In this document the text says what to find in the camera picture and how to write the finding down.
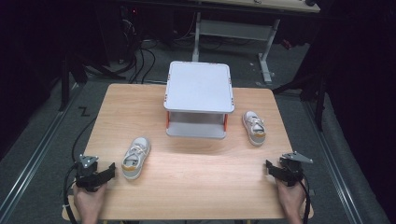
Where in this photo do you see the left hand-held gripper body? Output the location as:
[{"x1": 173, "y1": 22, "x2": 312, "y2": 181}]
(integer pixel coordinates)
[{"x1": 75, "y1": 154, "x2": 105, "y2": 192}]

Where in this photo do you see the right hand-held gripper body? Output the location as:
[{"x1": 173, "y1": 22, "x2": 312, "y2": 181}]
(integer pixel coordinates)
[{"x1": 278, "y1": 151, "x2": 314, "y2": 188}]

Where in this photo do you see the white child's sneaker orange heel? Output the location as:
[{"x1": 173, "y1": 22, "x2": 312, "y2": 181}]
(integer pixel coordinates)
[
  {"x1": 242, "y1": 110, "x2": 267, "y2": 147},
  {"x1": 120, "y1": 136, "x2": 152, "y2": 181}
]

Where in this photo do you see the white two-tier shoe rack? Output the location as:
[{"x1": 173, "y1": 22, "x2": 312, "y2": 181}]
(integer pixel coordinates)
[{"x1": 163, "y1": 61, "x2": 235, "y2": 140}]

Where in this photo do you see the person's left hand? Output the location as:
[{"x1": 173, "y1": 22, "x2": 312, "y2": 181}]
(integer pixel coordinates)
[{"x1": 73, "y1": 182, "x2": 108, "y2": 215}]

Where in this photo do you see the person's right hand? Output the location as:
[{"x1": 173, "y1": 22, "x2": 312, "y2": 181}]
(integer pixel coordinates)
[{"x1": 276, "y1": 179, "x2": 308, "y2": 213}]

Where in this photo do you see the black metal stand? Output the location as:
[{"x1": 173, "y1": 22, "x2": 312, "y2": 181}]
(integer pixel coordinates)
[
  {"x1": 272, "y1": 73, "x2": 329, "y2": 133},
  {"x1": 58, "y1": 50, "x2": 127, "y2": 113}
]

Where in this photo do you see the small red object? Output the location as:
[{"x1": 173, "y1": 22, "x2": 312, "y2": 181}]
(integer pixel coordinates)
[{"x1": 280, "y1": 38, "x2": 294, "y2": 51}]

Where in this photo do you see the wooden desk with white legs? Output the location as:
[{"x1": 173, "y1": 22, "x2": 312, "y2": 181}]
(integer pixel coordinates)
[{"x1": 190, "y1": 0, "x2": 321, "y2": 86}]

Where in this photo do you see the left hand-held gripper black cable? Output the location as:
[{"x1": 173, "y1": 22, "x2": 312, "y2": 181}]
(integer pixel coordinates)
[{"x1": 63, "y1": 162, "x2": 82, "y2": 224}]

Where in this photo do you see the hand-held gripper black cable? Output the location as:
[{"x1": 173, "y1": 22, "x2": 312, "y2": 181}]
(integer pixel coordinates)
[
  {"x1": 63, "y1": 162, "x2": 82, "y2": 224},
  {"x1": 298, "y1": 175, "x2": 313, "y2": 224}
]

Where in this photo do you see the right hand-held gripper black cable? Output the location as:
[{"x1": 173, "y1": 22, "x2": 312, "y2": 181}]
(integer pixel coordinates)
[{"x1": 298, "y1": 175, "x2": 313, "y2": 224}]

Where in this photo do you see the thin black floor cable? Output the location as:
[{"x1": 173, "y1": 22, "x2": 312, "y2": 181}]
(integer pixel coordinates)
[{"x1": 71, "y1": 116, "x2": 97, "y2": 164}]

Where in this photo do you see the metal floor rail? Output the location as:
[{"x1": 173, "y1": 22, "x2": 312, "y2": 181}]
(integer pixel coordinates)
[
  {"x1": 302, "y1": 99, "x2": 366, "y2": 224},
  {"x1": 0, "y1": 83, "x2": 82, "y2": 216}
]

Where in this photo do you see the bundle of black floor cables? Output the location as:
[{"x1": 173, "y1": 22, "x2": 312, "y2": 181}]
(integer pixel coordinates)
[{"x1": 117, "y1": 17, "x2": 157, "y2": 85}]

